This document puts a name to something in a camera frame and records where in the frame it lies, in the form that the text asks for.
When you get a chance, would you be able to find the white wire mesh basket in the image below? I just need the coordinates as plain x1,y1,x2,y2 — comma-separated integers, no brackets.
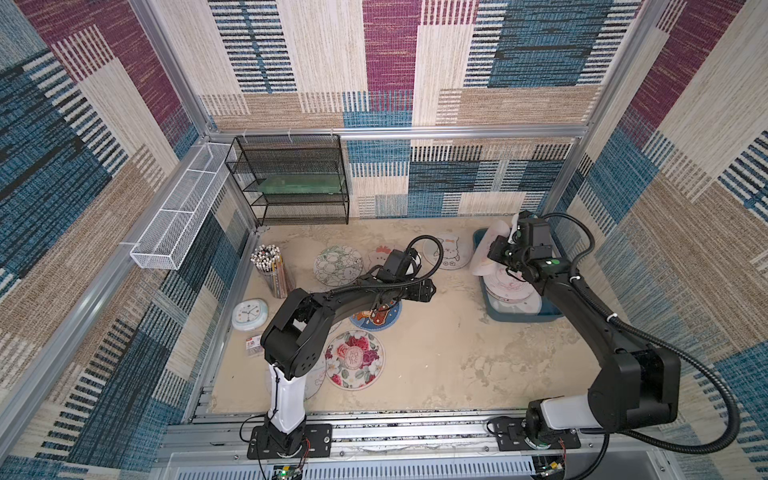
130,143,229,270

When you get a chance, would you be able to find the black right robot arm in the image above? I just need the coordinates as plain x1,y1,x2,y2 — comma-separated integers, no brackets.
488,235,681,444

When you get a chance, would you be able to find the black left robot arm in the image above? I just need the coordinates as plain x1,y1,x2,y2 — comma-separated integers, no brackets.
260,267,437,438

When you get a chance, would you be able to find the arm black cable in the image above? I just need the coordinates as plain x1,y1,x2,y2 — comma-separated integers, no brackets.
323,234,445,301
539,212,742,480

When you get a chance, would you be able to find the small clear plastic box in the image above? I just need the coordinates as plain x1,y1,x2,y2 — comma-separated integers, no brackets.
245,335,263,357

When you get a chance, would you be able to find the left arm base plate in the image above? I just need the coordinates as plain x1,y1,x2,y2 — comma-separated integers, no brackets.
246,423,333,460

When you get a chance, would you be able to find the black wire mesh shelf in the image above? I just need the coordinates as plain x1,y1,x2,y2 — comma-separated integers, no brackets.
225,134,350,226

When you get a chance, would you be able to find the white butterfly coaster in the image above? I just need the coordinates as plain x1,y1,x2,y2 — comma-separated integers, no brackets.
304,356,326,400

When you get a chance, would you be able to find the teal plastic storage box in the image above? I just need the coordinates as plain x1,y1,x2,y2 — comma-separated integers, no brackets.
469,220,562,323

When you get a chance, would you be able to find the cup of coloured pencils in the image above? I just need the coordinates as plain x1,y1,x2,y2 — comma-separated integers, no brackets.
250,244,295,299

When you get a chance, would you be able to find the small white round clock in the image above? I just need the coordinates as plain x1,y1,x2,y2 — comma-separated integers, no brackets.
231,299,268,332

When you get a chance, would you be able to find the green white cabbage coaster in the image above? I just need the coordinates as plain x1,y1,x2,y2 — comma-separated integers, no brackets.
313,245,363,287

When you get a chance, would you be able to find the pink hello kitty coaster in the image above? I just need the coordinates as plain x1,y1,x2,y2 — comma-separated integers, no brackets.
483,265,535,303

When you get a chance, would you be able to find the pink unicorn moon coaster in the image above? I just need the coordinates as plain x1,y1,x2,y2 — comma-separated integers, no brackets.
469,214,519,277

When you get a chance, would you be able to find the red rose floral coaster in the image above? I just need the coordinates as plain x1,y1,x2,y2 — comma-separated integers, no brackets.
324,330,385,391

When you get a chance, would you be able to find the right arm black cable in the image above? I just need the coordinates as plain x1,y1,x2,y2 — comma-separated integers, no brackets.
539,212,742,480

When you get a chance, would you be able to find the green white rabbit coaster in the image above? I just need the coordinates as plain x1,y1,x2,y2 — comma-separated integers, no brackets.
490,299,542,315

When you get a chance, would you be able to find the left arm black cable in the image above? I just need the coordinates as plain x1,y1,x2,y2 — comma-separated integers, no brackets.
323,234,445,301

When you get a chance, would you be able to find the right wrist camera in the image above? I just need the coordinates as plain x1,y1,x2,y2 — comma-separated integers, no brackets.
516,217,552,248

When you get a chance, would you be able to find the pink checkered bunny coaster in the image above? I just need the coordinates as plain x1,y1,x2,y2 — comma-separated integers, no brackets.
366,244,393,270

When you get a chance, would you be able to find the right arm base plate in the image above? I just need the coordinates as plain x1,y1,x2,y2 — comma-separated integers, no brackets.
485,415,581,452

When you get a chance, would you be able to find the blue cartoon toast coaster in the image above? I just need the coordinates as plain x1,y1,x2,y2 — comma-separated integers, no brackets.
348,302,402,332

